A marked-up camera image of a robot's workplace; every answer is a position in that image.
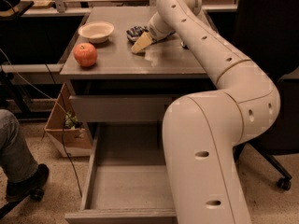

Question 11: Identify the person leg in jeans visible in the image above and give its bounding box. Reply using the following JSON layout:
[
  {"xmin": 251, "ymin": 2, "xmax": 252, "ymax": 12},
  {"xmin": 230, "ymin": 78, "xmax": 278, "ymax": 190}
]
[{"xmin": 0, "ymin": 109, "xmax": 38, "ymax": 183}]

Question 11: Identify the closed top drawer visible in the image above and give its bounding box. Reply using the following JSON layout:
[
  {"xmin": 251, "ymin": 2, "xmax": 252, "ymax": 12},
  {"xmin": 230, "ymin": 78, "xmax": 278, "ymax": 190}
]
[{"xmin": 70, "ymin": 95, "xmax": 176, "ymax": 122}]

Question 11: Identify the white bowl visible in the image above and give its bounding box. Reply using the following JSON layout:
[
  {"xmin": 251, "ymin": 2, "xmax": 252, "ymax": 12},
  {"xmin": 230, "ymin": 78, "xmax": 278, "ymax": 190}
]
[{"xmin": 78, "ymin": 21, "xmax": 114, "ymax": 44}]

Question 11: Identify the red apple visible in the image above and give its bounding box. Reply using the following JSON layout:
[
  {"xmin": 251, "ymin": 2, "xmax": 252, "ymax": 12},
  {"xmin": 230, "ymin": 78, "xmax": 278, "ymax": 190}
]
[{"xmin": 73, "ymin": 43, "xmax": 97, "ymax": 67}]

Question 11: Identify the green item in box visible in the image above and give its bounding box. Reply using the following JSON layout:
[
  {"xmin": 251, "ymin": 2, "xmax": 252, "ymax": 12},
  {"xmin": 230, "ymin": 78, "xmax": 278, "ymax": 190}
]
[{"xmin": 64, "ymin": 111, "xmax": 79, "ymax": 129}]

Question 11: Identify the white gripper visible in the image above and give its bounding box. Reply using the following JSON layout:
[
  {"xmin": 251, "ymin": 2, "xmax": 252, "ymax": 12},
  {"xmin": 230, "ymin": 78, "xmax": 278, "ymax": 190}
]
[{"xmin": 131, "ymin": 12, "xmax": 175, "ymax": 54}]

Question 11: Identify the black shoe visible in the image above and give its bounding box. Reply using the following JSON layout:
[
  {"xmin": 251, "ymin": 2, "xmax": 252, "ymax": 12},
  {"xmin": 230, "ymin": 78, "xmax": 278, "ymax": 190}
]
[{"xmin": 6, "ymin": 163, "xmax": 50, "ymax": 203}]

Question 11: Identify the black cable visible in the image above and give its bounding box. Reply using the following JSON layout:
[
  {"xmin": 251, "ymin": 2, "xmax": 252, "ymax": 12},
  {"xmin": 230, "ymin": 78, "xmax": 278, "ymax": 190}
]
[{"xmin": 45, "ymin": 63, "xmax": 84, "ymax": 198}]

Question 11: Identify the cardboard box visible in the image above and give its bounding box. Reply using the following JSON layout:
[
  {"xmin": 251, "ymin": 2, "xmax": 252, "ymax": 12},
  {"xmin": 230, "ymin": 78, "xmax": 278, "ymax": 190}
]
[{"xmin": 44, "ymin": 83, "xmax": 92, "ymax": 157}]

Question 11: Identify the grey drawer cabinet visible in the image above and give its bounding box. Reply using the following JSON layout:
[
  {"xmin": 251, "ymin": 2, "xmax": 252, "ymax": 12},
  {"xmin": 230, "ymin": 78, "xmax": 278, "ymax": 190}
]
[{"xmin": 61, "ymin": 7, "xmax": 215, "ymax": 138}]

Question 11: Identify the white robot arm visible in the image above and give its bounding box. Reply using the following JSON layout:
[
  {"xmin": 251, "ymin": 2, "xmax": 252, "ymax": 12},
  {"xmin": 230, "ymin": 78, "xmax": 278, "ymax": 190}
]
[{"xmin": 132, "ymin": 0, "xmax": 280, "ymax": 224}]

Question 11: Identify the black office chair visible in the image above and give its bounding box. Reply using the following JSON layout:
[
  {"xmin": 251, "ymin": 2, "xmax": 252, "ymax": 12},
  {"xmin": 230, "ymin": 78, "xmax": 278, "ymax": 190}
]
[{"xmin": 233, "ymin": 0, "xmax": 299, "ymax": 190}]

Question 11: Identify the open middle drawer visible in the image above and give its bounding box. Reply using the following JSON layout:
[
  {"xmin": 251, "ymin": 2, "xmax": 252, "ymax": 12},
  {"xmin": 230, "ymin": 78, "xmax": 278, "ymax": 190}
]
[{"xmin": 65, "ymin": 123, "xmax": 178, "ymax": 224}]

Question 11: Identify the blue chip bag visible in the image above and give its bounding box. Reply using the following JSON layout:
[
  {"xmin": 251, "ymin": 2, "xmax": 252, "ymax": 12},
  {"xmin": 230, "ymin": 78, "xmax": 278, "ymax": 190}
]
[{"xmin": 126, "ymin": 26, "xmax": 148, "ymax": 43}]

